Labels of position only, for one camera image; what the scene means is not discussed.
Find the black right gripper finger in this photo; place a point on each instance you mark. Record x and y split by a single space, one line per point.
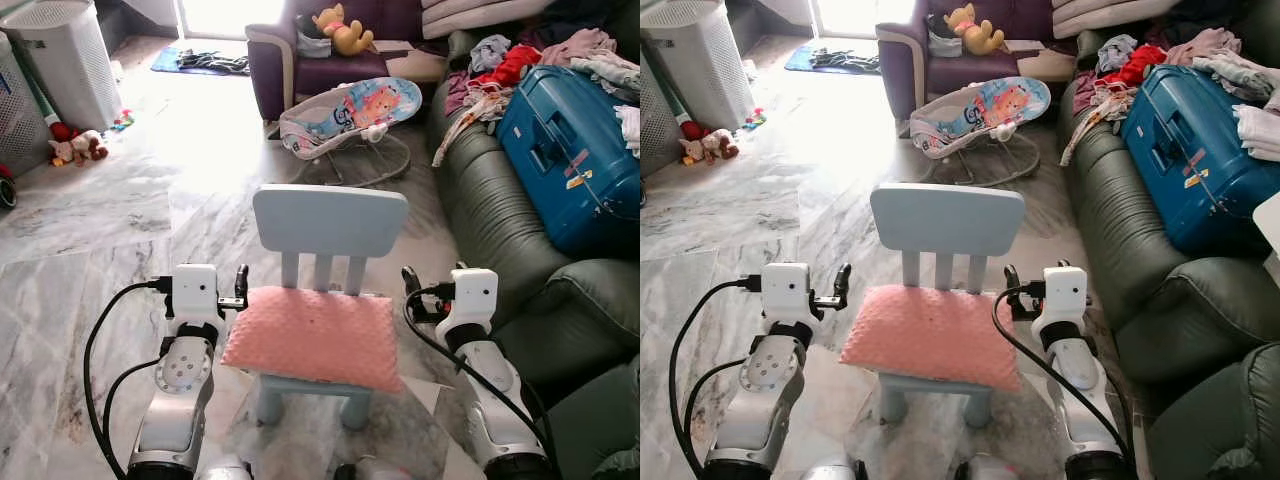
1010 281
410 282

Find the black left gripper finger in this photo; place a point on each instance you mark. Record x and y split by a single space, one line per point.
242 280
845 280

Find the pink dotted pillow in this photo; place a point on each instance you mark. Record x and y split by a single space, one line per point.
935 340
315 340

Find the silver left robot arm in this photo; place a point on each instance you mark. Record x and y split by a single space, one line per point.
765 400
180 400

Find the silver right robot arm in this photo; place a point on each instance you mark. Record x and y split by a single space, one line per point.
490 400
1075 400

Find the dark green leather sofa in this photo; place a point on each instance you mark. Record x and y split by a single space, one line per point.
490 210
1120 220

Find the light blue child chair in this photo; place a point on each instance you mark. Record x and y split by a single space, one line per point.
945 220
330 220

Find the cream hanging cloth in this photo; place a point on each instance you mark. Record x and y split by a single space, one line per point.
462 125
1090 125

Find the silver robot left leg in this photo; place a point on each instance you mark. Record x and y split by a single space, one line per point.
830 470
225 470

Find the silver robot leg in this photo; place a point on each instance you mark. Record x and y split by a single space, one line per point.
830 470
375 470
985 470
225 470

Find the silver robot right leg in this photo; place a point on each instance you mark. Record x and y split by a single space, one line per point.
985 470
375 470

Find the baby bouncer with cartoon print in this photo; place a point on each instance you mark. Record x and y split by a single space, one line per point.
350 110
985 108

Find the small colourful floor toy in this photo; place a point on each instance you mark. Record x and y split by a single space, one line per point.
123 121
754 119

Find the small beige plush toy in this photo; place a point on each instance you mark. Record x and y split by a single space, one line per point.
712 147
82 148

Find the blue hard-shell suitcase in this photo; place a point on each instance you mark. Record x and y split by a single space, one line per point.
560 150
1190 150

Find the purple armchair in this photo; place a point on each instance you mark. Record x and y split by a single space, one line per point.
960 72
340 72

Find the red ball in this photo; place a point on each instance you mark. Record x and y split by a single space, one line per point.
62 131
692 129

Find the dark cloth on mat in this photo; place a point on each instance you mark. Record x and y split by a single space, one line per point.
845 60
215 61

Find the blue floor mat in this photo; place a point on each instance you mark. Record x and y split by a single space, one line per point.
163 62
798 60

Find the red garment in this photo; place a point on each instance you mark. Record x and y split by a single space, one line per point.
1140 65
515 65

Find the grey-blue garment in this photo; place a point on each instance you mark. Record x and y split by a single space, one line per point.
488 52
1116 52

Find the grey mesh basket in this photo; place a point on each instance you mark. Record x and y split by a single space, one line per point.
655 125
18 120

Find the yellow bear plush toy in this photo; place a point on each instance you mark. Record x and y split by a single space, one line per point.
975 32
345 32

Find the flat white object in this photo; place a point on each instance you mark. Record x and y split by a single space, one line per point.
1270 225

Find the folded white cloth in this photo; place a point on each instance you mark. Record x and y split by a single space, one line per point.
1258 132
630 128

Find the white air purifier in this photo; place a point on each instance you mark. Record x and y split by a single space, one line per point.
65 60
700 60

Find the stacked white cushions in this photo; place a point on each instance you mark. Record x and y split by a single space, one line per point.
480 15
1110 15

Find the grey-green garment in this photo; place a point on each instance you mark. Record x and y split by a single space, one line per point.
610 72
1240 72

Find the mauve garment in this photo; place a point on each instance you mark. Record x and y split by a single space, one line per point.
580 45
1205 45

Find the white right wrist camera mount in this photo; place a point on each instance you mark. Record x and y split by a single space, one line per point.
474 298
1064 298

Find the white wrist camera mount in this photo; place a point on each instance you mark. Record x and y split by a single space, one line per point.
787 292
474 298
195 292
1064 298

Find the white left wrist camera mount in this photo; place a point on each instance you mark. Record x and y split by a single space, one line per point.
195 292
787 292

